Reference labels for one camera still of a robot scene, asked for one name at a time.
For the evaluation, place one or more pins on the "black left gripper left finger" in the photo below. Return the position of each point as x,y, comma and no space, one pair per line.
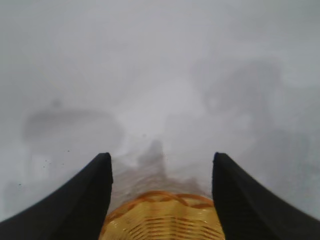
62,212

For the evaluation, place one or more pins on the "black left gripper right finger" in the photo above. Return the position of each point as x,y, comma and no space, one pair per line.
255,212

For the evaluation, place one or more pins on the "yellow woven wicker basket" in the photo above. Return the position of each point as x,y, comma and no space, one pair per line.
162,220

